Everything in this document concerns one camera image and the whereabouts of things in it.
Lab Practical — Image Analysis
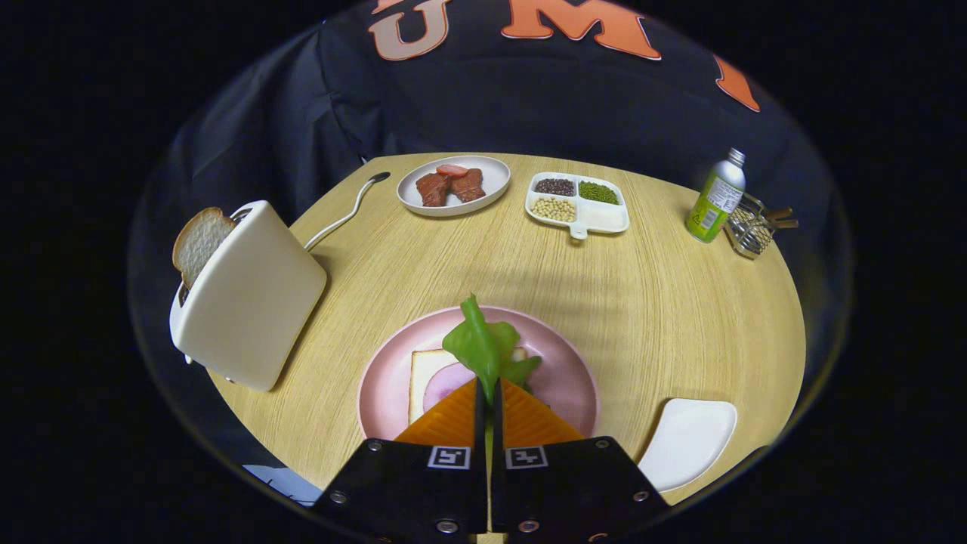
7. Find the round white plate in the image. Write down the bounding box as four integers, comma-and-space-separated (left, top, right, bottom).
397, 155, 511, 218

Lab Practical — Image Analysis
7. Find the black backdrop cloth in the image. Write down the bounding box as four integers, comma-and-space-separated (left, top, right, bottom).
162, 0, 832, 250

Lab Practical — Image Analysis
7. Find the white bread slice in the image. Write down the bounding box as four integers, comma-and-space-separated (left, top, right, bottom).
408, 348, 530, 425

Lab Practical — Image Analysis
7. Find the pink ham slice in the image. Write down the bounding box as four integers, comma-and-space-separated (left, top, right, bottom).
423, 363, 480, 413

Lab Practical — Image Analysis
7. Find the white toaster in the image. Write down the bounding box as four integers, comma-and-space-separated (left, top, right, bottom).
169, 200, 329, 392

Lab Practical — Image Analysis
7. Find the small white plate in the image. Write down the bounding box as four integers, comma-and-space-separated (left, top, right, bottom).
637, 398, 738, 493

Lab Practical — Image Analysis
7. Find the pile of pale soybeans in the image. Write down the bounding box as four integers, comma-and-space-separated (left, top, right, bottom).
530, 196, 576, 223

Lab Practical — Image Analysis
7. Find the white toaster cable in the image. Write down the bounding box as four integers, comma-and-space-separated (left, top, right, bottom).
304, 172, 391, 252

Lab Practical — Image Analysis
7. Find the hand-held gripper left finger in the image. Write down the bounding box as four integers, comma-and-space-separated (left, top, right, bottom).
314, 378, 488, 541

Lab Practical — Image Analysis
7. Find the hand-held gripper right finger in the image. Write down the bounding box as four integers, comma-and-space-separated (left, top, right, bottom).
491, 378, 669, 543

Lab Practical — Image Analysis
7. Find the white divided dish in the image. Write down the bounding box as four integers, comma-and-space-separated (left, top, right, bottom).
525, 172, 630, 240

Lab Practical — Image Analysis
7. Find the metal wire basket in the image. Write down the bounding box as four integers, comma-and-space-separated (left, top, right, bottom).
724, 193, 799, 260

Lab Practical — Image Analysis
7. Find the brown meat piece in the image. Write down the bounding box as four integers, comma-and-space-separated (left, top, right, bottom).
416, 172, 453, 207
451, 168, 487, 202

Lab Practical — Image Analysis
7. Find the green lettuce leaf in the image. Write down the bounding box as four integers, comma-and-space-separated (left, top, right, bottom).
442, 293, 542, 405

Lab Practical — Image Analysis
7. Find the pink plate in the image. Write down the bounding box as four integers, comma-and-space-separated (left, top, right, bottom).
357, 304, 601, 443

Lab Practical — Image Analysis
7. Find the toasted bread slice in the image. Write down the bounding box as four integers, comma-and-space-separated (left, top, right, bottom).
172, 207, 237, 289

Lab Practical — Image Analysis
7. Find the green and silver bottle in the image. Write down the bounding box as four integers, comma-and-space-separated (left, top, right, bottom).
685, 148, 747, 244

